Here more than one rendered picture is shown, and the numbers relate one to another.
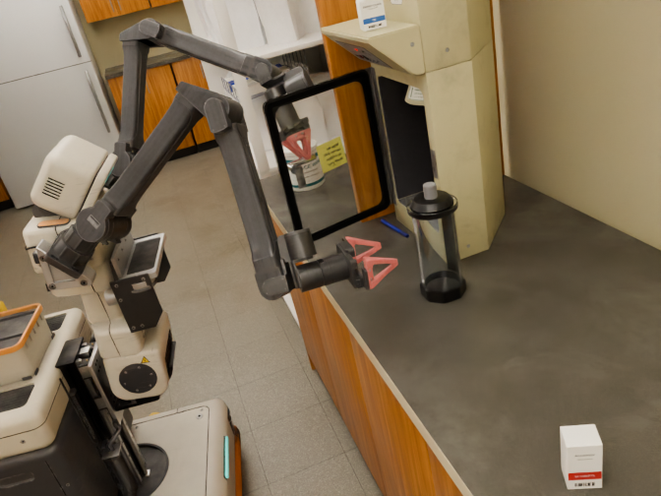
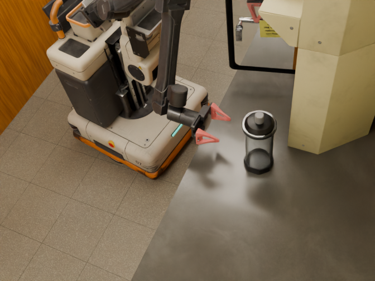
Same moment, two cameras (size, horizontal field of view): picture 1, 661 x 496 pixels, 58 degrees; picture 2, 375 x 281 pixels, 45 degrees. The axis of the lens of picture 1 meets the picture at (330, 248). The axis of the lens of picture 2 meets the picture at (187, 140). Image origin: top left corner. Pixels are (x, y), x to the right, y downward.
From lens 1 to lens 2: 0.98 m
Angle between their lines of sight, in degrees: 43
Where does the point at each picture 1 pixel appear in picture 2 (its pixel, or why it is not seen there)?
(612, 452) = not seen: outside the picture
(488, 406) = (187, 243)
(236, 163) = (164, 32)
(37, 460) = (79, 83)
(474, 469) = (148, 262)
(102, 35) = not seen: outside the picture
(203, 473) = (163, 126)
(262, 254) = (158, 87)
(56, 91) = not seen: outside the picture
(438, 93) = (304, 62)
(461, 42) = (333, 43)
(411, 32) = (292, 21)
